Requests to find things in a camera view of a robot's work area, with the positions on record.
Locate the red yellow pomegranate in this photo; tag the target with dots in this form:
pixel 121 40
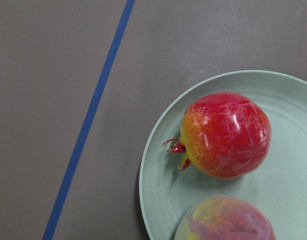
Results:
pixel 224 135

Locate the pink yellow peach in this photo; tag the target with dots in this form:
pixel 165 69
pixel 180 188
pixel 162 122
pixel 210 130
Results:
pixel 224 217

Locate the green plate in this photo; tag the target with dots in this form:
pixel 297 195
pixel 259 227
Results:
pixel 278 187

